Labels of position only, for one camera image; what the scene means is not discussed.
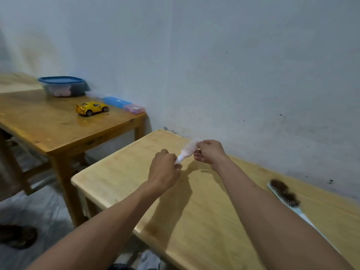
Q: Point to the light blue hairbrush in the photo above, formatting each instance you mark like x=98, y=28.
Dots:
x=301, y=212

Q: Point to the black sandal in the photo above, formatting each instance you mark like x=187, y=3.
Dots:
x=17, y=236

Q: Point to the yellow toy car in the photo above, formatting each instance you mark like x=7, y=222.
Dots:
x=91, y=108

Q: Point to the person's right hand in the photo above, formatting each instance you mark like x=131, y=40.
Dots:
x=212, y=154

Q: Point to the person's right forearm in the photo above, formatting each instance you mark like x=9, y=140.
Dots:
x=275, y=227

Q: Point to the blue lid plastic container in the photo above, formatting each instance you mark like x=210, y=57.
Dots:
x=62, y=80

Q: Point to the dark wooden table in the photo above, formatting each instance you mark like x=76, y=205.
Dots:
x=42, y=123

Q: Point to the pink hairbrush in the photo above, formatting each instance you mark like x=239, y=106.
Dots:
x=188, y=150

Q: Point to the person's left hand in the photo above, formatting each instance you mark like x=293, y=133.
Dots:
x=164, y=172

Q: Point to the blue and pink case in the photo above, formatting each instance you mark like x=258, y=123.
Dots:
x=118, y=102

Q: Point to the person's left forearm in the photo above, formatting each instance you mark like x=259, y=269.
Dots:
x=98, y=233

